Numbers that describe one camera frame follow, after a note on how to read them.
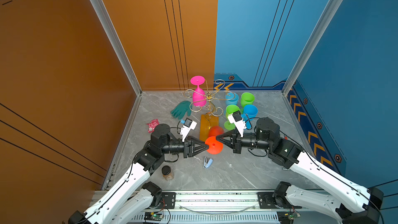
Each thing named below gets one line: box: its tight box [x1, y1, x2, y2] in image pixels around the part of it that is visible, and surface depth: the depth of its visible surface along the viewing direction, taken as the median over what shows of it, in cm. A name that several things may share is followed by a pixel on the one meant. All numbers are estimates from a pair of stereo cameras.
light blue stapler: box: [202, 156, 213, 168], surface depth 85 cm
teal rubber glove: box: [171, 100, 193, 120], surface depth 108 cm
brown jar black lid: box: [161, 165, 174, 181], surface depth 75 cm
